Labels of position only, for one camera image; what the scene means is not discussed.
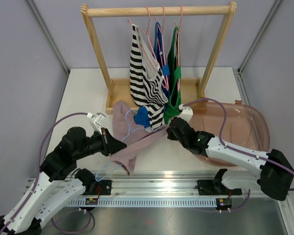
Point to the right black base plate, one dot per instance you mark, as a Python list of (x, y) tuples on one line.
[(211, 188)]

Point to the pink hanger of green top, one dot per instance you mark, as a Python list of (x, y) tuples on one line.
[(178, 39)]

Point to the left aluminium frame post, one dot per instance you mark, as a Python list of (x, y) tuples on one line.
[(44, 28)]

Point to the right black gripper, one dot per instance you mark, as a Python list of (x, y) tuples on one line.
[(171, 135)]

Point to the aluminium frame post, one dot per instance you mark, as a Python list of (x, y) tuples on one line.
[(44, 28), (262, 30)]

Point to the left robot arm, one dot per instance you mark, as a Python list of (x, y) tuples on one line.
[(37, 207)]

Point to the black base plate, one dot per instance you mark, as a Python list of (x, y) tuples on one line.
[(99, 188), (211, 188)]

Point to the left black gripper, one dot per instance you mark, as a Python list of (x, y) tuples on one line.
[(110, 145)]

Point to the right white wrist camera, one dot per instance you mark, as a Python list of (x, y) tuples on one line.
[(186, 113)]

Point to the white slotted cable duct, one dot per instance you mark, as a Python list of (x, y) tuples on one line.
[(145, 202)]

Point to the blue tank top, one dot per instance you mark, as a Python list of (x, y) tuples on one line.
[(142, 118)]

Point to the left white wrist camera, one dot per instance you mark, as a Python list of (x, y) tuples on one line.
[(96, 121)]

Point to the pink hanger of striped top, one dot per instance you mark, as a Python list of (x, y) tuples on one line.
[(148, 70)]

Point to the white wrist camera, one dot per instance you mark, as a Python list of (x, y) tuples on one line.
[(186, 113), (96, 121)]

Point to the right aluminium frame post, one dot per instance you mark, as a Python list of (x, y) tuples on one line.
[(262, 30)]

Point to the light blue wire hanger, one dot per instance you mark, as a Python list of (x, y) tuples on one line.
[(132, 127)]

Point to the mauve pink tank top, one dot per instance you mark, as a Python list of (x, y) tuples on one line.
[(136, 142)]

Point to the aluminium mounting rail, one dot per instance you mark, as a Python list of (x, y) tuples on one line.
[(165, 184)]

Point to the green tank top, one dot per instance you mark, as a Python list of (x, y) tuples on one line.
[(174, 100)]

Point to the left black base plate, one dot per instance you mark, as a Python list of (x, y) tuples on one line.
[(99, 188)]

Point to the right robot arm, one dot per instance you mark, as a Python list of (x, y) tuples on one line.
[(271, 171)]

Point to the translucent pink plastic basin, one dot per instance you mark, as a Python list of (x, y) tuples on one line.
[(245, 126)]

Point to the wooden clothes rack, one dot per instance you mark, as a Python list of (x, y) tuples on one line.
[(191, 87)]

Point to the black white striped tank top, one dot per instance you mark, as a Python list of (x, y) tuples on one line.
[(147, 85)]

